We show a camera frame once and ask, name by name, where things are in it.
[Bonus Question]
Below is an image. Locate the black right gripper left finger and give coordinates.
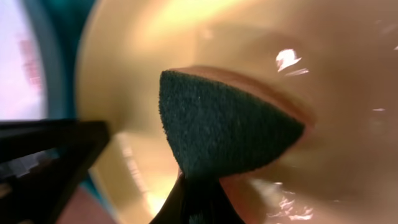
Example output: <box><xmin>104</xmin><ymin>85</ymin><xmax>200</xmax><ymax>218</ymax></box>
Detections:
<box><xmin>1</xmin><ymin>119</ymin><xmax>110</xmax><ymax>224</ymax></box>

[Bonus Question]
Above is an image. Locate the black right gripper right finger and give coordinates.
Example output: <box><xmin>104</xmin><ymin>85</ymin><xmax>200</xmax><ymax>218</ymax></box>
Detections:
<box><xmin>150</xmin><ymin>174</ymin><xmax>244</xmax><ymax>224</ymax></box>

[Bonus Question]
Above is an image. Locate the green and orange sponge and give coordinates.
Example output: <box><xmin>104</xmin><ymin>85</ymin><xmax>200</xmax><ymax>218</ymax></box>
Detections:
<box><xmin>159</xmin><ymin>70</ymin><xmax>306</xmax><ymax>180</ymax></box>

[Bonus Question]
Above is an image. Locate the white plate with red stain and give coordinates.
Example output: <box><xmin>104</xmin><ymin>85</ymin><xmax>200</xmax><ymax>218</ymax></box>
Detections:
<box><xmin>1</xmin><ymin>0</ymin><xmax>47</xmax><ymax>120</ymax></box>

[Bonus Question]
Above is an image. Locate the yellow plate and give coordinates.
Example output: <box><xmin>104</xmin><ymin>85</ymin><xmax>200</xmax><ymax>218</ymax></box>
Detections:
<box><xmin>77</xmin><ymin>0</ymin><xmax>397</xmax><ymax>224</ymax></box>

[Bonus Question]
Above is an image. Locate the teal plastic tray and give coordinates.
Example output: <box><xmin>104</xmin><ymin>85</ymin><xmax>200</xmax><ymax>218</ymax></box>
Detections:
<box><xmin>22</xmin><ymin>0</ymin><xmax>115</xmax><ymax>224</ymax></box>

